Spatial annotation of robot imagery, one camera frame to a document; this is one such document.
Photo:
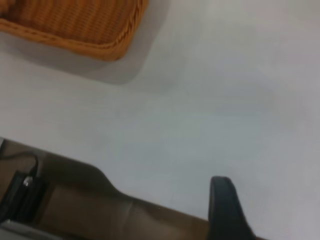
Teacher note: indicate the black power adapter box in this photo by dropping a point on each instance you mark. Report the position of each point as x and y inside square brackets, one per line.
[21, 197]

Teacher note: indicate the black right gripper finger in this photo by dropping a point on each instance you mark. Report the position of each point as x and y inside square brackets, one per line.
[225, 210]

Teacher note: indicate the orange woven wicker basket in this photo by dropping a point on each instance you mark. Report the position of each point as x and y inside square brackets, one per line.
[80, 22]

